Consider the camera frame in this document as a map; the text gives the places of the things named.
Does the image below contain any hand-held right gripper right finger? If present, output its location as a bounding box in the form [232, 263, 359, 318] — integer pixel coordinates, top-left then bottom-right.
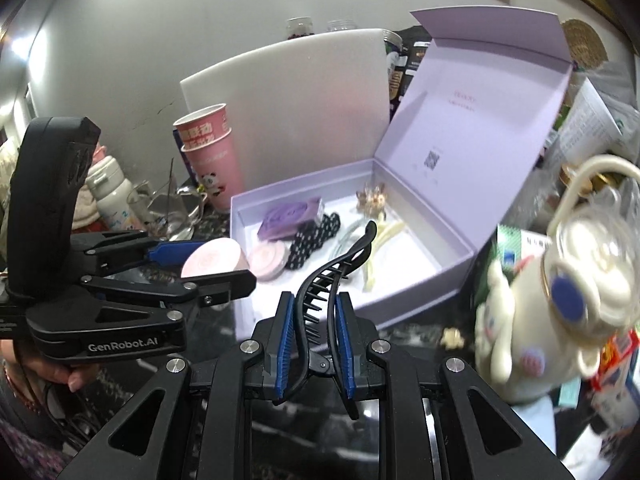
[334, 292, 561, 480]

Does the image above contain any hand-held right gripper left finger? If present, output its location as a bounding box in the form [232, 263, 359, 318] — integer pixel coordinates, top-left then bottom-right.
[57, 291, 296, 480]

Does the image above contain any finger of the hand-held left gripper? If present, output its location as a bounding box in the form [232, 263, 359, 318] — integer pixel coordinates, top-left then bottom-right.
[81, 269, 257, 311]
[70, 230, 208, 277]

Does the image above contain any pink round compact case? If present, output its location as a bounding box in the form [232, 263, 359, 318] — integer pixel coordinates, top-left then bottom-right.
[180, 237, 250, 281]
[248, 242, 290, 281]

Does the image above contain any black hair claw clip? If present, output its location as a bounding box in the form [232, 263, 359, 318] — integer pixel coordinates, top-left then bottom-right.
[272, 220, 378, 421]

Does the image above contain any small purple box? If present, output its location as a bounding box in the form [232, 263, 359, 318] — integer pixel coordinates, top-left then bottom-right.
[257, 197, 325, 241]

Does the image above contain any black checkered hair clip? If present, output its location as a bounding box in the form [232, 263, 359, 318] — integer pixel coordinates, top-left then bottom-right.
[286, 212, 342, 268]

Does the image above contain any clear grey hair clip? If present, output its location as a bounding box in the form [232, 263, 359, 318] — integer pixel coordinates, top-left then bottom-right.
[332, 217, 368, 261]

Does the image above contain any yellow hair claw clip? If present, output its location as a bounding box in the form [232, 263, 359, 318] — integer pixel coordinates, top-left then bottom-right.
[362, 222, 406, 291]

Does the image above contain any gold flower hair clip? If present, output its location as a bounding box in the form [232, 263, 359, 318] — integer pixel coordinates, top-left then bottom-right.
[355, 182, 388, 218]

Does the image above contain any lavender gift box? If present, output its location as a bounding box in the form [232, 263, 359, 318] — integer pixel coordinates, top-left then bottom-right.
[230, 7, 573, 331]

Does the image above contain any person's left forearm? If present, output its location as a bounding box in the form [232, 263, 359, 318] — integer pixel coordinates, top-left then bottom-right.
[0, 357, 76, 480]

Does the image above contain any person's left hand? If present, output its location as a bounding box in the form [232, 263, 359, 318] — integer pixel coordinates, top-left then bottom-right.
[22, 355, 101, 393]

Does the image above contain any glass mug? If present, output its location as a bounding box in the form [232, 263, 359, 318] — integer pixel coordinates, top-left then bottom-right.
[127, 180, 208, 241]

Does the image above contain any white cartoon print bottle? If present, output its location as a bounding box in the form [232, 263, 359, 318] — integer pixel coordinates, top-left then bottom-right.
[85, 155, 143, 233]

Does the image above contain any pink paper cup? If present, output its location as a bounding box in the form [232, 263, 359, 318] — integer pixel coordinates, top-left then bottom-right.
[181, 127, 246, 213]
[172, 103, 233, 153]

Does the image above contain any white plastic board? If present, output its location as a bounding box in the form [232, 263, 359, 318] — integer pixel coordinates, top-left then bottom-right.
[179, 27, 392, 198]

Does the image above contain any green and white carton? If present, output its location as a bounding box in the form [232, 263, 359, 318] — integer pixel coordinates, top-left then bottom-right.
[495, 225, 551, 271]

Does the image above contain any cream character kettle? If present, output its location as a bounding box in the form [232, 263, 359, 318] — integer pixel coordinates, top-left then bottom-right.
[472, 155, 640, 403]

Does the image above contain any white paper leaflet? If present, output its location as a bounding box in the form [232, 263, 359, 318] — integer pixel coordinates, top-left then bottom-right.
[540, 80, 623, 171]

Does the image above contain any round woven coaster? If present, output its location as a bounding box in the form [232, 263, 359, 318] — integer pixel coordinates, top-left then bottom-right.
[560, 19, 608, 68]

